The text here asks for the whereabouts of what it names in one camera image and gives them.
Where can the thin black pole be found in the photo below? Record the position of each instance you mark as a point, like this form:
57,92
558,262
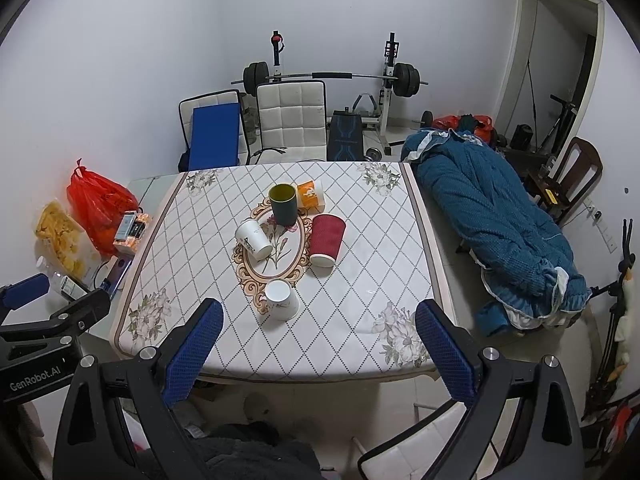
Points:
531,95

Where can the person's dark fleece clothing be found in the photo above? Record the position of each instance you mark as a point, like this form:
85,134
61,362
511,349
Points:
250,452

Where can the floral diamond-pattern tablecloth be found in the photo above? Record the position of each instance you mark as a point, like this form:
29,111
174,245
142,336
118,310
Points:
350,270

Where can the small teal box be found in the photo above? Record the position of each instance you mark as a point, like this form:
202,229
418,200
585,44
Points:
125,226

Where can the blue board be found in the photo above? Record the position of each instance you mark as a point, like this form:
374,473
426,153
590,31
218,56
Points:
215,135

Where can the bag of yellow chips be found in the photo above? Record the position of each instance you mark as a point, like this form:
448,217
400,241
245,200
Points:
60,235

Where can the white cup with black print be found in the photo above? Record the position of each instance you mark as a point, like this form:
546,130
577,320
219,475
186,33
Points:
252,240

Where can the flat orange box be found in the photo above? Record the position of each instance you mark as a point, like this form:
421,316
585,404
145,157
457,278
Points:
125,247

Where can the red ribbed paper cup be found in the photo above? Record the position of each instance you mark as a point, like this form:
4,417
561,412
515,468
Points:
326,240

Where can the black kick scooter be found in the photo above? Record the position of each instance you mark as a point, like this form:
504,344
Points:
562,115

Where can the white barbell rack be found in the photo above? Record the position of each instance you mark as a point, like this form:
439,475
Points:
390,60

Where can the colourful bag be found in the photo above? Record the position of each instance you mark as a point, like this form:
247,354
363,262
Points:
617,425

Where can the black tripod stand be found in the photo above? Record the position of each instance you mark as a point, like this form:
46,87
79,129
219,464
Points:
617,300

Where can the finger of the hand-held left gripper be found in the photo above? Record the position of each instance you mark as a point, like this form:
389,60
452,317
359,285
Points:
25,292
82,310

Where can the red plastic bag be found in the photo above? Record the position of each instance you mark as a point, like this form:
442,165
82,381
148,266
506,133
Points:
95,200

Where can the blue quilted jacket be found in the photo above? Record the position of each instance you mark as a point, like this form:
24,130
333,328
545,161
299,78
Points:
480,200

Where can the white marbled cup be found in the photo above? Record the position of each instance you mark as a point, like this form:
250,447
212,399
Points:
281,305

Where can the white wall socket strip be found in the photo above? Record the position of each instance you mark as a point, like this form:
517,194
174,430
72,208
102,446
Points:
605,230

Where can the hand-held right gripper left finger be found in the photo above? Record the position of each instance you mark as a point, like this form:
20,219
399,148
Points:
192,355

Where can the dark wooden chair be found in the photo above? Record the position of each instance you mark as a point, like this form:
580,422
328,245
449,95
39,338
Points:
582,165

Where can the small dumbbell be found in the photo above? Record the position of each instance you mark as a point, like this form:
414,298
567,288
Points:
373,153

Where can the orange snack packet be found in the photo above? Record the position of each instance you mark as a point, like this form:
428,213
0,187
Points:
140,230

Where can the clear plastic bottle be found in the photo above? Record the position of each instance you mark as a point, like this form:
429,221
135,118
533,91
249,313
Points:
50,267

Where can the purple flat box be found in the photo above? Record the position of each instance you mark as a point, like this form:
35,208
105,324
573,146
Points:
116,275

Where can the orange cup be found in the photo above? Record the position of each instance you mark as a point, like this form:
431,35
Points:
313,195

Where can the white padded chair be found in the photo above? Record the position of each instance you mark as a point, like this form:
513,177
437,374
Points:
290,115
186,110
425,445

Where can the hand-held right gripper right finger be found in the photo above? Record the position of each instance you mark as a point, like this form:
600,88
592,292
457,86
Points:
447,355

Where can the barbell with black plates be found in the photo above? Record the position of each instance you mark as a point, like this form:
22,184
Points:
256,77

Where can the dark green cup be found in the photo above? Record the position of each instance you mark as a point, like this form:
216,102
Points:
284,210

